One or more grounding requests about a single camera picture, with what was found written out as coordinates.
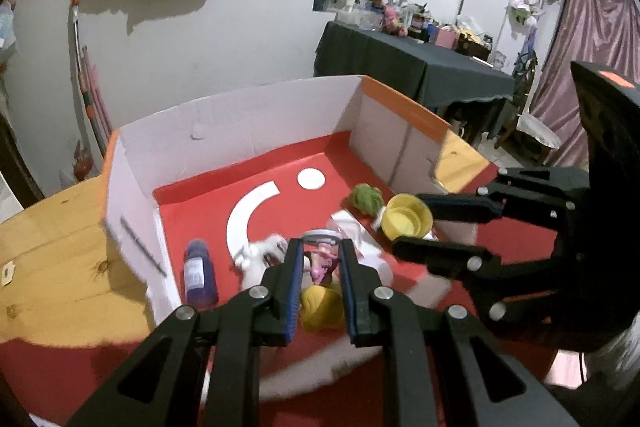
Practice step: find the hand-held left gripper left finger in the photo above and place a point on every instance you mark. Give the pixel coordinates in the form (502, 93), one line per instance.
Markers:
(295, 292)

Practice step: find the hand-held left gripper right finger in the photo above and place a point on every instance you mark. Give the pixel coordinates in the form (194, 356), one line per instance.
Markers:
(350, 297)

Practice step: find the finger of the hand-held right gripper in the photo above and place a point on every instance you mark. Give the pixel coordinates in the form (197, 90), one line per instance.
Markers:
(440, 254)
(460, 206)

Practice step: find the yellow-haired doll figure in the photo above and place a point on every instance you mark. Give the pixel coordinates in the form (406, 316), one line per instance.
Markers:
(320, 307)

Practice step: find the black and white cloth roll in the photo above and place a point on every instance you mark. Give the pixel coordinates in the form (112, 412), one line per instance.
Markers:
(370, 257)

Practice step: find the yellow round lid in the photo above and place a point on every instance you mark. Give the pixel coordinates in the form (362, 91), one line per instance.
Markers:
(405, 217)

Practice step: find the round green chenille toy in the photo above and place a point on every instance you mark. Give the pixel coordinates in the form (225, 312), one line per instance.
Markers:
(365, 199)

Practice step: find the dark blue bottle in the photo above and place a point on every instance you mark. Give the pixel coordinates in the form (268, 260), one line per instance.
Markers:
(200, 274)

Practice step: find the orange cardboard box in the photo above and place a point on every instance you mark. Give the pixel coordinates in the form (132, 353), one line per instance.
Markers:
(250, 142)

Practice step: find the dark wooden chair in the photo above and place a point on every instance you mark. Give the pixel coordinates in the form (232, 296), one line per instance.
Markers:
(520, 97)

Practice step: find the dark cloth covered table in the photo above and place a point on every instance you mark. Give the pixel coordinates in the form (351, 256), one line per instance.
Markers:
(400, 62)

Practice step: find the pink curtain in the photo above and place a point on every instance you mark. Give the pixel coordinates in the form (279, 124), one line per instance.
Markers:
(600, 47)

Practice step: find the clutter of bottles and toys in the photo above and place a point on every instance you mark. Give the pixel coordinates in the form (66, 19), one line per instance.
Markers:
(425, 29)

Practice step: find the red knitted mat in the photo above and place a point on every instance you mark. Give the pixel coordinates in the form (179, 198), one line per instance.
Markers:
(100, 377)

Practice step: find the pink stick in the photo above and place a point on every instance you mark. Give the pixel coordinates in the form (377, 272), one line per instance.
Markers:
(98, 99)

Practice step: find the mop stick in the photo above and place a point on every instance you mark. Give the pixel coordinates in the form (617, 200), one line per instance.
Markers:
(88, 102)

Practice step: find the small white tag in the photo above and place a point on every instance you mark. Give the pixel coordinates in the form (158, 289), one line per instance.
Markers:
(6, 272)

